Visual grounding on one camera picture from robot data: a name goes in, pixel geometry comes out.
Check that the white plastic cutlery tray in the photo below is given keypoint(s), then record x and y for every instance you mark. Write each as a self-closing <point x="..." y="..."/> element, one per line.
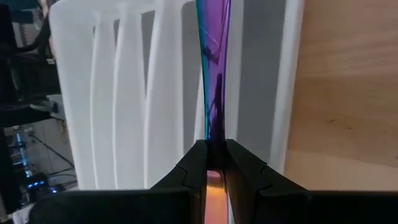
<point x="71" y="93"/>

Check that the black metal table frame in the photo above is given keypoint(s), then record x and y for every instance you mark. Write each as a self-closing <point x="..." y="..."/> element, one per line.
<point x="6" y="186"/>

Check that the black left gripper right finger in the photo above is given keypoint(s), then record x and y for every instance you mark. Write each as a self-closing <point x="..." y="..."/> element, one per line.
<point x="311" y="208"/>

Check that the iridescent rainbow table knife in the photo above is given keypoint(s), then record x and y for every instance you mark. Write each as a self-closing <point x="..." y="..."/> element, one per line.
<point x="214" y="62"/>

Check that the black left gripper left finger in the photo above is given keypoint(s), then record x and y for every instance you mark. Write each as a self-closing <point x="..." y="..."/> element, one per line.
<point x="124" y="208"/>

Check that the black computer with blue lights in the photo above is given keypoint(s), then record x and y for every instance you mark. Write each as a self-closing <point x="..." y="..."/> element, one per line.
<point x="34" y="184"/>

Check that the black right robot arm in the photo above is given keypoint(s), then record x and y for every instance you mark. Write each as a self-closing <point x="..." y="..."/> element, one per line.
<point x="28" y="77"/>

